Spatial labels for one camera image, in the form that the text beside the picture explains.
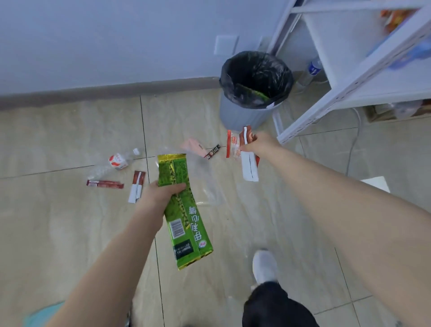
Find pink wrapper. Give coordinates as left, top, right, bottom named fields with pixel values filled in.
left=179, top=137, right=209, bottom=158

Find grey trash bin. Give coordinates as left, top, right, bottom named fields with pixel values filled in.
left=220, top=92, right=281, bottom=132

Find white cable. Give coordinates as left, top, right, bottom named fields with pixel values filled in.
left=345, top=107, right=361, bottom=176

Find white paper box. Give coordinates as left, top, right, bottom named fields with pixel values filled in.
left=360, top=176, right=391, bottom=193

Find green snack wrapper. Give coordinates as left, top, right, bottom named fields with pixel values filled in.
left=157, top=154, right=214, bottom=271

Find blue packet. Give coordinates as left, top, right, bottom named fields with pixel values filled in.
left=387, top=40, right=431, bottom=70

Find clear bottle red white label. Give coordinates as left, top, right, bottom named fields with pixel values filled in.
left=87, top=148, right=141, bottom=180

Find red and white wrapper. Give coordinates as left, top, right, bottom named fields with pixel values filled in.
left=128, top=170, right=147, bottom=204
left=239, top=125, right=260, bottom=182

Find black trash bag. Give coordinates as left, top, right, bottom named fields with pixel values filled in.
left=219, top=51, right=294, bottom=110

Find clear packet with red edges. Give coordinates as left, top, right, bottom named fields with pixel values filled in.
left=226, top=130, right=242, bottom=159

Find person's left hand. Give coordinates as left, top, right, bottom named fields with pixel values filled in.
left=135, top=181, right=187, bottom=233

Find brown cardboard box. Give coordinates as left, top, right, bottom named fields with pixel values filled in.
left=365, top=100, right=431, bottom=123

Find white shoe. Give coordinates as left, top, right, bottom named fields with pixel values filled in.
left=252, top=249, right=279, bottom=287

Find person's right hand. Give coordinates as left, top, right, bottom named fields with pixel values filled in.
left=240, top=132, right=281, bottom=159

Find orange snack packet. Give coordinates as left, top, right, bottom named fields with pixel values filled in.
left=380, top=9, right=416, bottom=33

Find white metal shelf rack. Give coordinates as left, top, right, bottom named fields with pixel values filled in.
left=267, top=0, right=431, bottom=145

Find person's right forearm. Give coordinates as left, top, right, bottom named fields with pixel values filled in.
left=260, top=144, right=431, bottom=327

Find dark red sachet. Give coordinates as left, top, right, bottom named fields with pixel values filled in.
left=86, top=180, right=125, bottom=189

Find clear plastic bag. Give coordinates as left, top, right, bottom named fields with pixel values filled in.
left=156, top=146, right=224, bottom=207

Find white wall socket plate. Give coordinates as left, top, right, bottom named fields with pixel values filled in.
left=214, top=35, right=240, bottom=56

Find teal slipper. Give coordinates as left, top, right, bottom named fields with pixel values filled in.
left=23, top=301, right=65, bottom=327

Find clear water bottle blue label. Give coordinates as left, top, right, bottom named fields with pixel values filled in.
left=298, top=57, right=324, bottom=87

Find green wrapper in bin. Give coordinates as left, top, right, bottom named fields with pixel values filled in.
left=238, top=84, right=272, bottom=103

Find black trouser leg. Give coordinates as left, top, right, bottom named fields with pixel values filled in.
left=242, top=282, right=320, bottom=327

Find person's left forearm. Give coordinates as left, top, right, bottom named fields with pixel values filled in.
left=45, top=206, right=164, bottom=327

